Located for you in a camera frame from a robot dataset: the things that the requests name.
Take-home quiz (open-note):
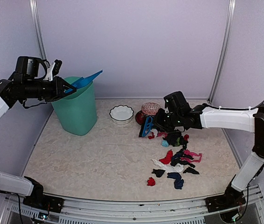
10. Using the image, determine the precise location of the white scalloped bowl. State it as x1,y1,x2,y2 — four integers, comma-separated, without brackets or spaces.
109,105,134,125

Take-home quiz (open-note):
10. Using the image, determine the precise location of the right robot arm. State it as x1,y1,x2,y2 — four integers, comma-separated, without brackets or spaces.
153,91,264,207

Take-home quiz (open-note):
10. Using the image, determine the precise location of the teal plastic waste bin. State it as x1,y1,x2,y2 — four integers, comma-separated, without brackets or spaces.
51,82,97,136

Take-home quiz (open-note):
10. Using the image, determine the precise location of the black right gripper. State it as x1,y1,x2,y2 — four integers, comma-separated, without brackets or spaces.
153,107,183,132

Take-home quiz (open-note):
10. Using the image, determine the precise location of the red paper scrap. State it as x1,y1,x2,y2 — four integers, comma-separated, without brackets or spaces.
147,177,156,186

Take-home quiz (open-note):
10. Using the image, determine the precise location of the red patterned bowl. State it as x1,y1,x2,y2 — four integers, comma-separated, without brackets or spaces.
135,111,158,127

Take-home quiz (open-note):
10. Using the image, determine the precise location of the blue hand brush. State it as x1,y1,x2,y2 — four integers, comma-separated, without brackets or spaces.
139,116,156,137

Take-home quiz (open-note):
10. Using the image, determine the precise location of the pink patterned inverted bowl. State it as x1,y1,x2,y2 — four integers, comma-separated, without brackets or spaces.
141,102,161,116

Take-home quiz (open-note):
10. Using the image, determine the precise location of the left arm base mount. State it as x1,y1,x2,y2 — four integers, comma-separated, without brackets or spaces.
23,176,64,213

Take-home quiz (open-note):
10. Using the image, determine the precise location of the light blue paper scrap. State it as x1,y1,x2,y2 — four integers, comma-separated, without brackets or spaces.
161,140,169,147

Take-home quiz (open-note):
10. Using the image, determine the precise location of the blue plastic dustpan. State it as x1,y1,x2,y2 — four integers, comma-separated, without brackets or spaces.
71,70,103,90

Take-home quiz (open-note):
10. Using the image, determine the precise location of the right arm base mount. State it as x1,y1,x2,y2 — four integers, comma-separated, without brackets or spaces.
205,177,246,212

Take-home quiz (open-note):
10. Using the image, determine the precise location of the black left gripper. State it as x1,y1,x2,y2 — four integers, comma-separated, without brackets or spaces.
23,75,76,101

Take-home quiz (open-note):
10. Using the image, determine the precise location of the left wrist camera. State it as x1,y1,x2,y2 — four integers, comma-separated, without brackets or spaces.
43,59,62,81

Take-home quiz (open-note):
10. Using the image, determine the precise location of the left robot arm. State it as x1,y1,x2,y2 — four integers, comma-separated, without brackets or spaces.
0,56,76,208

